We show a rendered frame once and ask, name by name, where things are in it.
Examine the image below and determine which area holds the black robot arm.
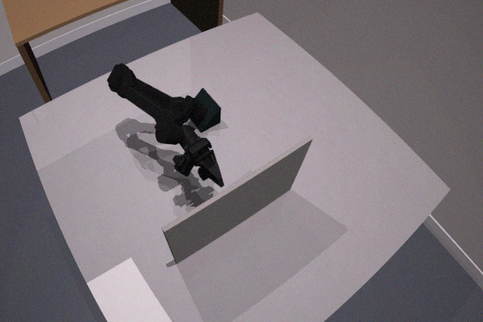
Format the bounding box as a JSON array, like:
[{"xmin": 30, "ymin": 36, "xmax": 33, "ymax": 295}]
[{"xmin": 107, "ymin": 63, "xmax": 208, "ymax": 176}]

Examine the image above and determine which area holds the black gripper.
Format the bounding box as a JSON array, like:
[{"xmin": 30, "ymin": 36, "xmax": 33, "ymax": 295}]
[{"xmin": 183, "ymin": 136, "xmax": 224, "ymax": 187}]

